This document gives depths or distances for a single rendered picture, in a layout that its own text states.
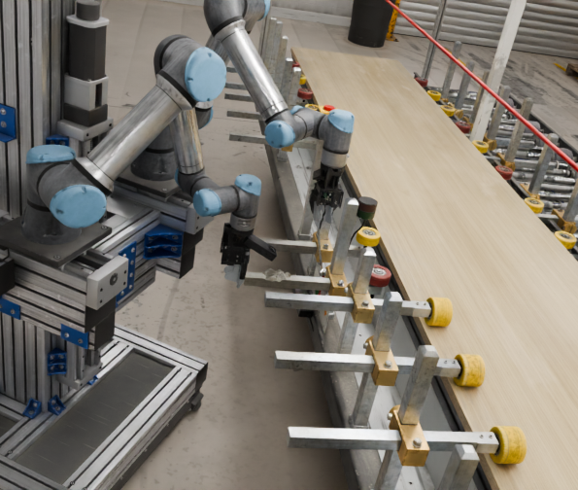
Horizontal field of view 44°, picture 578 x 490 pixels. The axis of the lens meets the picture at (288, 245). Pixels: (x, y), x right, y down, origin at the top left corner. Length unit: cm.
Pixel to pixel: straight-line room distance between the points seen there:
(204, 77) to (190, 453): 153
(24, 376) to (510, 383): 154
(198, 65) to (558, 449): 121
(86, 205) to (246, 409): 149
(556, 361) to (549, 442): 35
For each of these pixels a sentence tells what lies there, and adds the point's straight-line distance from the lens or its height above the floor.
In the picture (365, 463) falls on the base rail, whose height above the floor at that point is 70.
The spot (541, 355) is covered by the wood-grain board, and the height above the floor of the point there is 90.
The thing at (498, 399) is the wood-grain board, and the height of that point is 90.
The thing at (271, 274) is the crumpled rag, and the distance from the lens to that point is 217.
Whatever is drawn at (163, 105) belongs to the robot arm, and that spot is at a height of 143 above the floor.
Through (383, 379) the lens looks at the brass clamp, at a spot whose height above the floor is 94.
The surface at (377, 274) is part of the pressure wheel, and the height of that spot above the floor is 91.
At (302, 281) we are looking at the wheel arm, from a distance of 217.
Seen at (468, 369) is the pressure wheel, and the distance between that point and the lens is 182.
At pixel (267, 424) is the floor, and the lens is 292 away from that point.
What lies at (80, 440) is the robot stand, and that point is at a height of 21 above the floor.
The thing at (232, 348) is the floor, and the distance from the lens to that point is 325.
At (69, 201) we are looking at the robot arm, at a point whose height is 123.
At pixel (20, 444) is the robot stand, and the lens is 249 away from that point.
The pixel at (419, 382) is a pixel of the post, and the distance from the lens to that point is 152.
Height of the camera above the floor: 201
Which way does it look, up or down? 29 degrees down
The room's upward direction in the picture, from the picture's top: 11 degrees clockwise
